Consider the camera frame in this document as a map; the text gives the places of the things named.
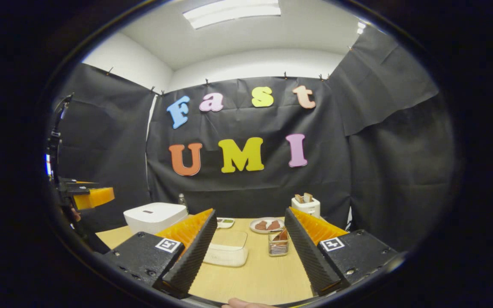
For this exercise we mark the white toaster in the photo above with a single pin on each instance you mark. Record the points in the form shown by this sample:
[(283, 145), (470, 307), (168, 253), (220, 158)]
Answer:
[(308, 208)]

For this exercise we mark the clear plastic water bottle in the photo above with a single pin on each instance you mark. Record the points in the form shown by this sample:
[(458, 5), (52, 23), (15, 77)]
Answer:
[(182, 200)]

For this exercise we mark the small ceiling light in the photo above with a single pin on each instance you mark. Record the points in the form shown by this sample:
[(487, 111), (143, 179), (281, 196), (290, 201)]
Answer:
[(361, 28)]

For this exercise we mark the white rice cooker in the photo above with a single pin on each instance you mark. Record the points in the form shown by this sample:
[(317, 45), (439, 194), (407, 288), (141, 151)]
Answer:
[(154, 216)]

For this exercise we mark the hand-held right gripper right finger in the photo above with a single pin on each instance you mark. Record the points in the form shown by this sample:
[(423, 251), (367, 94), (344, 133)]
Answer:
[(310, 256)]

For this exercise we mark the white divided condiment dish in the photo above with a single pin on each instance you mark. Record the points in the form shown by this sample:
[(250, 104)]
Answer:
[(226, 222)]

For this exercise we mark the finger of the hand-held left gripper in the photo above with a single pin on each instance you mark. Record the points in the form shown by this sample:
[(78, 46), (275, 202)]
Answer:
[(94, 197)]

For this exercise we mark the black backdrop cloth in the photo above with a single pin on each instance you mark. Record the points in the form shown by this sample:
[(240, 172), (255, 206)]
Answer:
[(379, 162)]

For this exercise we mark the white round plate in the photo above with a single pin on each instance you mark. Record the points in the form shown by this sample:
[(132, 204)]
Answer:
[(263, 232)]

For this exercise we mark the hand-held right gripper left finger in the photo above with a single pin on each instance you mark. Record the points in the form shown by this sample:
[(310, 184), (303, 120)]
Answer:
[(191, 256)]

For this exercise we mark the clear container of rice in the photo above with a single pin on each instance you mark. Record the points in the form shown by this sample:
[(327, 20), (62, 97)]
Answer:
[(227, 254)]

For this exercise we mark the large ceiling light panel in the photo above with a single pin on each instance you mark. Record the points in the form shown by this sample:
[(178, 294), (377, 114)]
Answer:
[(233, 12)]

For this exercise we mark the toasted bread slice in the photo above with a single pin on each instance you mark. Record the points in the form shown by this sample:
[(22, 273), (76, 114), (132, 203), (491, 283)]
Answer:
[(299, 198), (307, 197)]

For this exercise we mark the brown meat piece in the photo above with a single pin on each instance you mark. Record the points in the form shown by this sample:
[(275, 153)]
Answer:
[(273, 225), (261, 226)]

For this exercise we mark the computer monitor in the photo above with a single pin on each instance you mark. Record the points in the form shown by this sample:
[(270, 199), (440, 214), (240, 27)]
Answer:
[(48, 164)]

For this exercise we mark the brown wooden spoon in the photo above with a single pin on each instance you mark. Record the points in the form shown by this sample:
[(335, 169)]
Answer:
[(282, 235)]

